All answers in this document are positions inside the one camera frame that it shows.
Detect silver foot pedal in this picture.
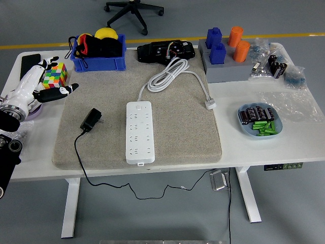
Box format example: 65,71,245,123
209,170,230,191

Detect grey block holder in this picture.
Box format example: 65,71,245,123
198,38,252,83

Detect black plug adapter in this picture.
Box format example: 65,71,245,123
80,108,103,132

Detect black phone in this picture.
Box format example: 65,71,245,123
21,53,41,77

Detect large empty clear bag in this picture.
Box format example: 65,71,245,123
256,88,325,123

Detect black office chair base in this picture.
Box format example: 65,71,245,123
104,0,165,36

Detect black drawstring pouch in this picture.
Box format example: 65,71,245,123
68,35,124,69

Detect blue plastic bin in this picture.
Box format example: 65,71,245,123
70,34,127,72

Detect colourful puzzle cube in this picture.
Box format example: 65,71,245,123
42,63,69,90

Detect light blue plate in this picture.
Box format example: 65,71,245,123
237,102,283,140

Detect orange cylinder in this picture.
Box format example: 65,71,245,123
233,40,251,63
227,26,244,48

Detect clear bag of black capacitors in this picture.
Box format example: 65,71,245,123
268,54,289,80

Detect white power strip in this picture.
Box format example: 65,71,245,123
125,101,156,167

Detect black electronic device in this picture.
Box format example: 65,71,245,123
137,40,196,64

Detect black table control panel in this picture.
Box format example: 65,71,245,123
263,162,304,171

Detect clear bag of blue parts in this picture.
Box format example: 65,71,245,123
250,37,274,63
283,65,309,90

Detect clear bag of metal nuts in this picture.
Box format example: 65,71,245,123
11,120,35,143

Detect white table leg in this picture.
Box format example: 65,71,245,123
235,166,263,224
60,177,81,239

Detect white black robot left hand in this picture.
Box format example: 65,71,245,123
3,56,80,113

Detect small yellow red ball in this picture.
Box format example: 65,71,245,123
77,33,93,44

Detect grey-brown mat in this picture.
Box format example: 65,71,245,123
52,48,223,170

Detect black pedal cable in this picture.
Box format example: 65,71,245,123
226,167,233,244

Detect clear bag of silver parts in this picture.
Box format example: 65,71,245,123
247,60,274,82

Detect blue block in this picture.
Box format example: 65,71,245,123
209,42,226,65
205,27,223,50

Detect white power strip cord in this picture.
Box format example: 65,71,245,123
138,57,217,110

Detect thin black adapter cord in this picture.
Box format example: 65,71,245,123
73,129,219,201

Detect purple tray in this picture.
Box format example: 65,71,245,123
25,104,44,121

